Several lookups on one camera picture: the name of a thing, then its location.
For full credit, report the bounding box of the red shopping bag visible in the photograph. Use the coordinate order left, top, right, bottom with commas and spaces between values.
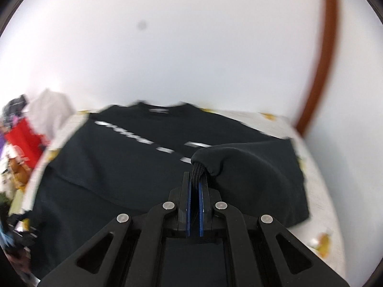
4, 118, 50, 171

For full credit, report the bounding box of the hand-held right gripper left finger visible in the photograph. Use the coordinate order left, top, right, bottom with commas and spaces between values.
37, 172, 192, 287

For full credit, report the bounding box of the black t-shirt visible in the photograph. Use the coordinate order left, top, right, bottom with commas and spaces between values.
30, 102, 310, 278

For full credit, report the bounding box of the brown wooden door trim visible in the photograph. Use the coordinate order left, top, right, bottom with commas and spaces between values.
295, 0, 338, 138

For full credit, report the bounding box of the colourful clutter pile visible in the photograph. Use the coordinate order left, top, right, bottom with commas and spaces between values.
0, 94, 41, 276

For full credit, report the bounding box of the fruit print lace tablecloth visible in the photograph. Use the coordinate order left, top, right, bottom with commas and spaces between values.
18, 108, 350, 287

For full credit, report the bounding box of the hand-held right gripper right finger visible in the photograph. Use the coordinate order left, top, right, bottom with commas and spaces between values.
199, 175, 349, 287

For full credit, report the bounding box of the white plastic bag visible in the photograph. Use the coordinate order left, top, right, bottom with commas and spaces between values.
28, 88, 75, 139

